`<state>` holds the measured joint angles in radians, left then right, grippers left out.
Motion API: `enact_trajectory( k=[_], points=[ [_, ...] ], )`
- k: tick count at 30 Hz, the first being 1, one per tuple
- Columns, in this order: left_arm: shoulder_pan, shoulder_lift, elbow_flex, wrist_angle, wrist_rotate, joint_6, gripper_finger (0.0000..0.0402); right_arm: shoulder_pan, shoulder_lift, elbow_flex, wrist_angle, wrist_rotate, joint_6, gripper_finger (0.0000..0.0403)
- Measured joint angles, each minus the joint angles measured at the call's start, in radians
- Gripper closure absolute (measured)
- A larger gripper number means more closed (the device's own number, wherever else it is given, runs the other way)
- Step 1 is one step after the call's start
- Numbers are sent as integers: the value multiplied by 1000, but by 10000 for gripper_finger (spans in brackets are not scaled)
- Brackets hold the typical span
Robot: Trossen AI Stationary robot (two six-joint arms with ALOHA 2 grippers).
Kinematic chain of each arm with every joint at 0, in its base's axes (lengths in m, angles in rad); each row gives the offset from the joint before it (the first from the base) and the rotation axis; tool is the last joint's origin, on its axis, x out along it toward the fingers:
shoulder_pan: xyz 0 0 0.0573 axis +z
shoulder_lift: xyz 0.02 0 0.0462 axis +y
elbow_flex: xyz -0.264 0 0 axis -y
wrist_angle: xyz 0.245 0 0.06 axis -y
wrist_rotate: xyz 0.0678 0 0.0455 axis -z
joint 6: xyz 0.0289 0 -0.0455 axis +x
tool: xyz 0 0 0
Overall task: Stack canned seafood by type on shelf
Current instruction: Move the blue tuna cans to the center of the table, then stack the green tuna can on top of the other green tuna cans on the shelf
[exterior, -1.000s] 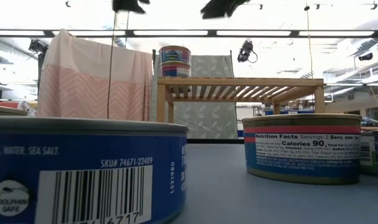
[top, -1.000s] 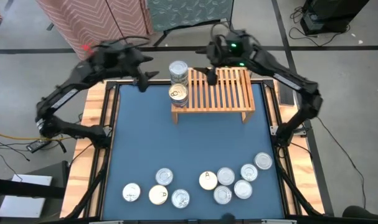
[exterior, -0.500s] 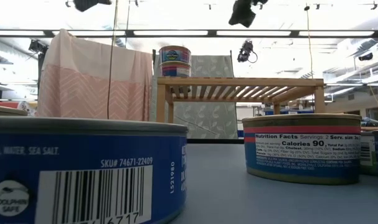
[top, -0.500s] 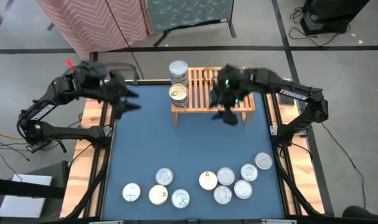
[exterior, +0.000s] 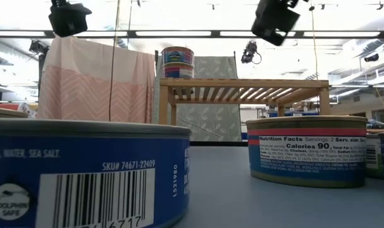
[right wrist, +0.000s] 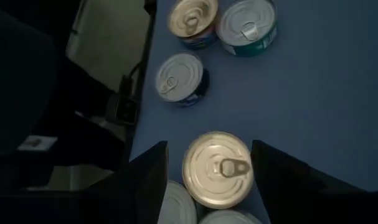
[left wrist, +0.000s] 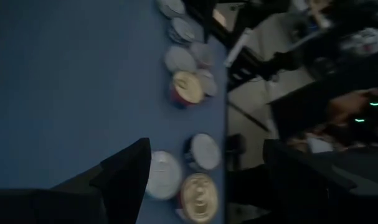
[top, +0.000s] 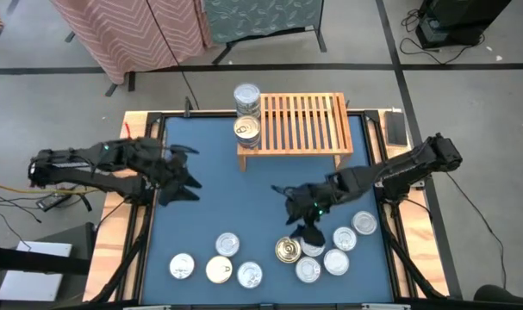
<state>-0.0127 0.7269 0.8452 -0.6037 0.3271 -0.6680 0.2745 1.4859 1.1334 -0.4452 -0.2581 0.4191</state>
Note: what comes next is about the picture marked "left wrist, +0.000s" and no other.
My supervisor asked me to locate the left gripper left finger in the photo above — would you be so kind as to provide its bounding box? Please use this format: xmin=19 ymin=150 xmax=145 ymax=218
xmin=53 ymin=138 xmax=152 ymax=224

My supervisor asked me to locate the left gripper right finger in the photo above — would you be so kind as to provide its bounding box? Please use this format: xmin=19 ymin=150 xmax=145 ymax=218
xmin=262 ymin=139 xmax=361 ymax=224

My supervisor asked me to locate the silver-lid seafood can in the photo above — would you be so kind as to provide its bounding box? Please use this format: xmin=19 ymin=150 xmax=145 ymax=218
xmin=168 ymin=17 xmax=205 ymax=44
xmin=190 ymin=42 xmax=214 ymax=68
xmin=156 ymin=0 xmax=186 ymax=18

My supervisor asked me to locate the teal can silver lid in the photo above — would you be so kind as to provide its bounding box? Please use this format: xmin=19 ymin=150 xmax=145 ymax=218
xmin=144 ymin=150 xmax=183 ymax=200

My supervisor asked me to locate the black desk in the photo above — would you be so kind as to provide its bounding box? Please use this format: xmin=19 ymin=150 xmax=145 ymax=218
xmin=269 ymin=77 xmax=378 ymax=141

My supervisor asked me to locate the blue tuna can silver lid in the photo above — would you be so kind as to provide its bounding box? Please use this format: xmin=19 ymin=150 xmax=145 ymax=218
xmin=184 ymin=133 xmax=222 ymax=172

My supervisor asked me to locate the person's hand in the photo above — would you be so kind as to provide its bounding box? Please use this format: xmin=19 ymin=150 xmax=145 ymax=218
xmin=328 ymin=88 xmax=378 ymax=125

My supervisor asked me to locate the blue table mat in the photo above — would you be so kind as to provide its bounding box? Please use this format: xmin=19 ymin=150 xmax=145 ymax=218
xmin=0 ymin=0 xmax=229 ymax=224

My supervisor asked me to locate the green-white can silver lid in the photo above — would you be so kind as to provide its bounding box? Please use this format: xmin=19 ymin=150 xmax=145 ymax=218
xmin=163 ymin=45 xmax=197 ymax=73

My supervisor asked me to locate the white strip on frame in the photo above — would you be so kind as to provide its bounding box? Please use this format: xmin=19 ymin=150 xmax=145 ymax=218
xmin=223 ymin=27 xmax=254 ymax=68

